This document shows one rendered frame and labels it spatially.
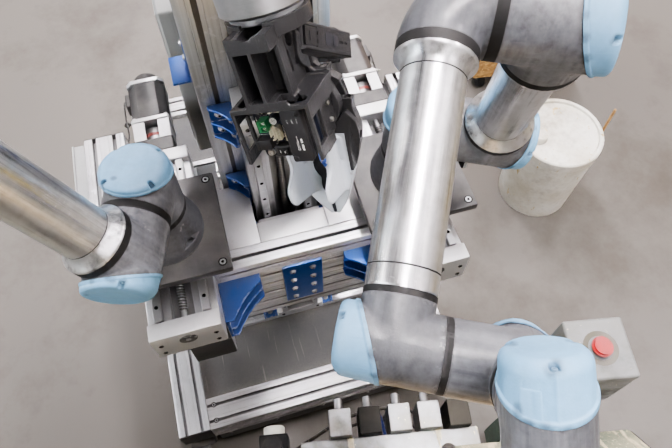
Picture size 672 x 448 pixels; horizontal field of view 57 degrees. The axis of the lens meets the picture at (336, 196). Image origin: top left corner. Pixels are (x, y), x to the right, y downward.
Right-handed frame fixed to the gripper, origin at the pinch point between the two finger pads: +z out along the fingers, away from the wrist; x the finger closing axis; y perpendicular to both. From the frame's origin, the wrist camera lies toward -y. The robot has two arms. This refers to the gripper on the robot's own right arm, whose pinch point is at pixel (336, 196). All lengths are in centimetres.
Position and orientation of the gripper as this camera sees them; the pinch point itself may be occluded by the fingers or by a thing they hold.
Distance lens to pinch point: 62.3
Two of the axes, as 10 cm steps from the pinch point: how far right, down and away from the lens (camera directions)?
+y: -2.9, 5.8, -7.6
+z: 2.5, 8.1, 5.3
